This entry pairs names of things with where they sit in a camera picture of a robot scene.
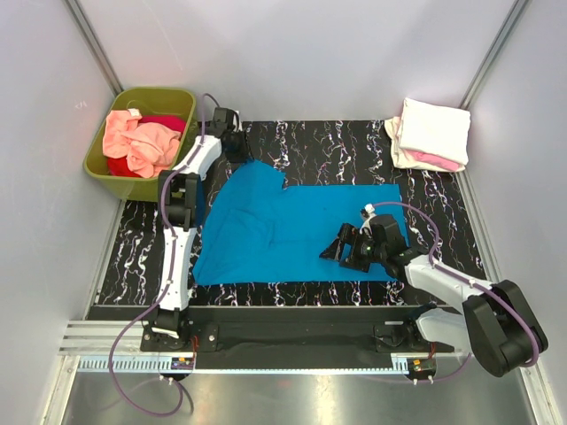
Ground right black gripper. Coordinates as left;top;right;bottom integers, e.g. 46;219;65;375
319;223;386;274

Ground blue t shirt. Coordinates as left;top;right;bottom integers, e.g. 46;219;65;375
192;161;404;286

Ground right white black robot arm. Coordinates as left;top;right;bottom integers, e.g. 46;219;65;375
320;213;548;377

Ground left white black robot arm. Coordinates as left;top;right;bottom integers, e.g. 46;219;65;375
148;106;252;351

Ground salmon pink t shirt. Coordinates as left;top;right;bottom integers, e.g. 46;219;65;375
102;109;183;180

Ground olive green plastic bin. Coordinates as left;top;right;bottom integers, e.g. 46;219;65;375
83;87;197;202

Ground cream folded t shirt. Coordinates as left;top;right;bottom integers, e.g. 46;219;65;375
384;116;405;169

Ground red t shirt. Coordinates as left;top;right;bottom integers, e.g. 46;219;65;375
105;114;188;178

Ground pink folded t shirt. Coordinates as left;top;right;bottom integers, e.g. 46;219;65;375
400;150;464;173

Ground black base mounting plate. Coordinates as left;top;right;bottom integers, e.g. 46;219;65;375
141;306;452;359

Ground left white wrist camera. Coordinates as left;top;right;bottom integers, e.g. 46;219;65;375
232;110;243;132

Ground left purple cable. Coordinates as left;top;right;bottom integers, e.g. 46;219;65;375
108;92;222;420

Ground purple cable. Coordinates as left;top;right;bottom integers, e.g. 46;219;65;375
108;92;222;420
365;201;544;386

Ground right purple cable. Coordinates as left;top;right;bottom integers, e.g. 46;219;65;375
365;201;544;386

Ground aluminium cable duct rail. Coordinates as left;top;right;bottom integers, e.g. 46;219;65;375
78;353;436;375

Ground left aluminium frame post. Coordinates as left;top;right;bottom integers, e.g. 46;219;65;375
62;0;123;96

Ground aluminium frame post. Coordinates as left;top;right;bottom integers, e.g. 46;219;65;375
459;0;532;110
62;0;123;96

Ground right aluminium frame post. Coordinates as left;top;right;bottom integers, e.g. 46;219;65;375
459;0;532;110

